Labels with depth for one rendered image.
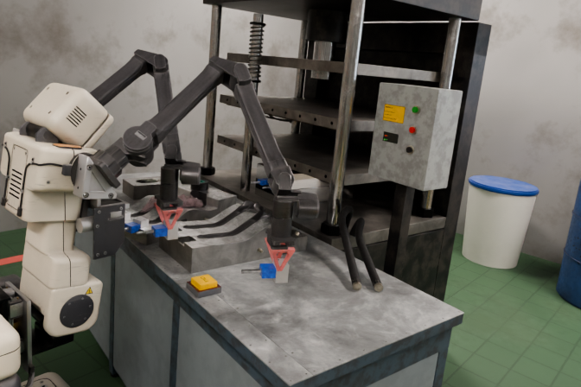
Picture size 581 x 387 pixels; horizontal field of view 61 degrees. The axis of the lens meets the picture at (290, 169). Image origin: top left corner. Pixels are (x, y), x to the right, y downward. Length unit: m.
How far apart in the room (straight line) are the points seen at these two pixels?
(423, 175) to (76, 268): 1.28
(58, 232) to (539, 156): 4.18
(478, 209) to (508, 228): 0.28
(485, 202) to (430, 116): 2.48
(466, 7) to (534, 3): 2.46
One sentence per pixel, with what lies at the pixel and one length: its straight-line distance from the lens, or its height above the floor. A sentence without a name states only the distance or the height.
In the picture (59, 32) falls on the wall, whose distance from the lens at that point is 4.45.
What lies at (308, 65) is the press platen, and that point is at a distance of 2.44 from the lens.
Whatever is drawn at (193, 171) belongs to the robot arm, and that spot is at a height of 1.14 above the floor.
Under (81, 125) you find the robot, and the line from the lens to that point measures 1.50.
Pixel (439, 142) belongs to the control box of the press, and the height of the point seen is 1.27.
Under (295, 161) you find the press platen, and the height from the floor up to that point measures 1.03.
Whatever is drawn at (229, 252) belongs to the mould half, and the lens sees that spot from 1.75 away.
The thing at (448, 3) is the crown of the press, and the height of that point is 1.85.
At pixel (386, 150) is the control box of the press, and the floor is 1.19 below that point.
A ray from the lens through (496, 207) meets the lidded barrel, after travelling 4.37.
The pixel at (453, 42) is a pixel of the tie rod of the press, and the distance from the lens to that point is 2.63.
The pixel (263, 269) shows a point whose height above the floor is 0.94.
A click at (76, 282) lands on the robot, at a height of 0.82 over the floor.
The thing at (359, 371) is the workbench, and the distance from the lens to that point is 1.42.
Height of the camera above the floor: 1.51
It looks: 12 degrees down
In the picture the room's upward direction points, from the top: 6 degrees clockwise
